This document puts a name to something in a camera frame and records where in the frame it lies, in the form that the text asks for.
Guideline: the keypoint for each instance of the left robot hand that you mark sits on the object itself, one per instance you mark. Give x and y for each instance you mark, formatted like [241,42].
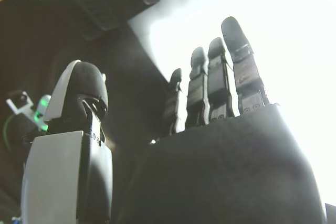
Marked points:
[210,176]

